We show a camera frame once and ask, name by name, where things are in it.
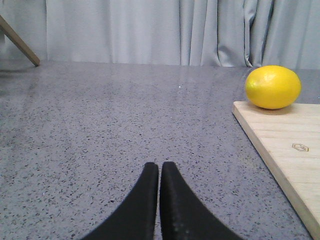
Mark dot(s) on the grey curtain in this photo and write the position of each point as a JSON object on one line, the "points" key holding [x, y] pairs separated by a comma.
{"points": [[229, 33]]}

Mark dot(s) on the light wooden cutting board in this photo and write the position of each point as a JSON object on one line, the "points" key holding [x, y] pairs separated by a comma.
{"points": [[288, 141]]}

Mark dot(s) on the yellow lemon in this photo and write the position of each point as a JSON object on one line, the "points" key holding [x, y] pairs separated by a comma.
{"points": [[272, 87]]}

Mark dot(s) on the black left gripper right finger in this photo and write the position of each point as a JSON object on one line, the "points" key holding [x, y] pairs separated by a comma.
{"points": [[182, 214]]}

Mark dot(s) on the wooden leg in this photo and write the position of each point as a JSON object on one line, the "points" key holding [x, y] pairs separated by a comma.
{"points": [[18, 42]]}

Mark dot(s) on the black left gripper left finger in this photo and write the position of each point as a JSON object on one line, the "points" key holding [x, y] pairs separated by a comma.
{"points": [[134, 219]]}

